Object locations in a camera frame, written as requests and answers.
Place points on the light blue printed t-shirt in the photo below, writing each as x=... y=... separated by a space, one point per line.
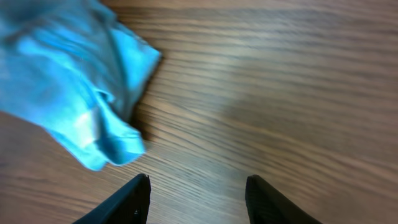
x=73 y=69

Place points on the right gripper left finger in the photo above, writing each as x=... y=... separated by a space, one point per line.
x=128 y=205

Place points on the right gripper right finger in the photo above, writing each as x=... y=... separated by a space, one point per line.
x=266 y=205

